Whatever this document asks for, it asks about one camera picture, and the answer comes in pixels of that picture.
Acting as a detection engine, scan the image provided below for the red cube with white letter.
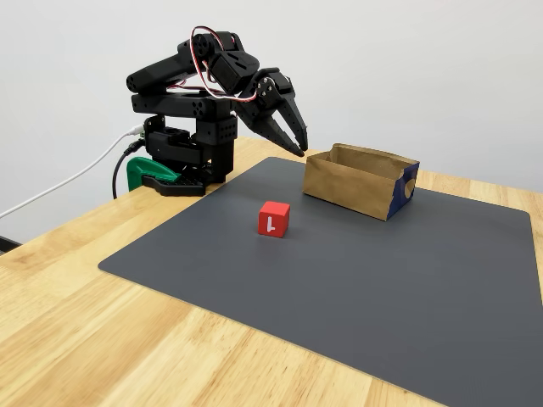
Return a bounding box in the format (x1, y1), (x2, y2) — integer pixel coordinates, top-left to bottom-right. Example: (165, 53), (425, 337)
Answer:
(257, 200), (291, 238)

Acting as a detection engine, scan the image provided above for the brown paper box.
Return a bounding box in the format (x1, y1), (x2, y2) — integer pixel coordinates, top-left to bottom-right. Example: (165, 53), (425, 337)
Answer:
(301, 142), (421, 222)

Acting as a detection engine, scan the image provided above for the green table clamp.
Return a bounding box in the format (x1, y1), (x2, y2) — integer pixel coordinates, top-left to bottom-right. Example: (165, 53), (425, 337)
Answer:
(126, 156), (182, 192)

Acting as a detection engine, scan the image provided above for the grey rubber mat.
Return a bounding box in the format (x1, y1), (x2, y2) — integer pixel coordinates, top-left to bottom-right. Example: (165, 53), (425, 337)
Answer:
(97, 155), (543, 407)

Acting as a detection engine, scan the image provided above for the red white black servo wire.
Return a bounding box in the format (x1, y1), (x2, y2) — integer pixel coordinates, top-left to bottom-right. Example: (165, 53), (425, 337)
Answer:
(189, 25), (260, 103)

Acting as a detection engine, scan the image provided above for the motor controller board mount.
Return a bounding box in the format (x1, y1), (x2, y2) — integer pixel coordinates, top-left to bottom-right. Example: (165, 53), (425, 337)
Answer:
(137, 114), (167, 143)

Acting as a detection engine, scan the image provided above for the white usb cable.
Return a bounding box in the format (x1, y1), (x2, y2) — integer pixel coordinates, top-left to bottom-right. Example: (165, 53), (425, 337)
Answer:
(0, 125), (144, 220)

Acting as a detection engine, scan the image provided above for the black power cable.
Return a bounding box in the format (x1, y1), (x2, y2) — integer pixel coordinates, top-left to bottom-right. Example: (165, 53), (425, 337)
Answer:
(111, 140), (146, 200)

